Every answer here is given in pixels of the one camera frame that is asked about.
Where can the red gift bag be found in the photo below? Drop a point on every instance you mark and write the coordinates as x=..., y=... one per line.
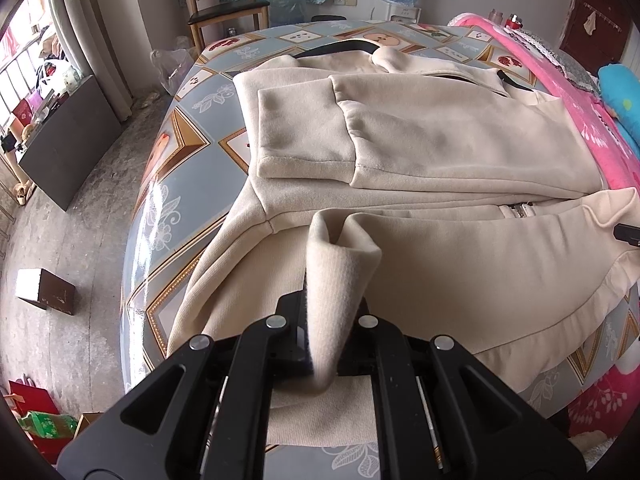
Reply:
x=43, y=424

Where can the dark red door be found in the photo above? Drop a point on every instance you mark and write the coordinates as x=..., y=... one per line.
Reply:
x=596, y=33

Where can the beige zip jacket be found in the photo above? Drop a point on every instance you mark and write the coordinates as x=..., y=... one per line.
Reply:
x=451, y=201

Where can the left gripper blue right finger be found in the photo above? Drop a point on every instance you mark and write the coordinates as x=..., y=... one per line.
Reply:
x=354, y=357

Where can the fruit pattern table cover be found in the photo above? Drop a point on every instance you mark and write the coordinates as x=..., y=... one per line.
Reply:
x=199, y=163

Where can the wooden chair black seat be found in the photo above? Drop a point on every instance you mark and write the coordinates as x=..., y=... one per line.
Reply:
x=226, y=11

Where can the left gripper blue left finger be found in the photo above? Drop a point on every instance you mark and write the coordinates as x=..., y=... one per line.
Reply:
x=301, y=353

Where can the cyan pillow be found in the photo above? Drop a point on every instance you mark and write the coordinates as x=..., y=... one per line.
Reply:
x=620, y=91

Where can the dark grey cabinet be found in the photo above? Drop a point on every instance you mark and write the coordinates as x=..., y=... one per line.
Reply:
x=60, y=154

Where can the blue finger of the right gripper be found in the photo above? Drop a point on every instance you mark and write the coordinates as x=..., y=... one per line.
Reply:
x=627, y=234

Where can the empty clear water jug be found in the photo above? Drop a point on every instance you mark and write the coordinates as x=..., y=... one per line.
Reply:
x=287, y=12

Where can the white plastic bag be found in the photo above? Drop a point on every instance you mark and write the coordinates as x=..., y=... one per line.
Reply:
x=173, y=65

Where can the brown cardboard box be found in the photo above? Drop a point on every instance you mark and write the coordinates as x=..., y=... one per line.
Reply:
x=45, y=290

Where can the white water dispenser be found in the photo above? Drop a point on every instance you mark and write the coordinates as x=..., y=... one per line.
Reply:
x=397, y=12

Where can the red lighter bottle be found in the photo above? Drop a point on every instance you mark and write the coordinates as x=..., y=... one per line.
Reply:
x=513, y=22

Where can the grey curtain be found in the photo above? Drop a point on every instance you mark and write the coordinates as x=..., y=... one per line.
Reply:
x=85, y=44

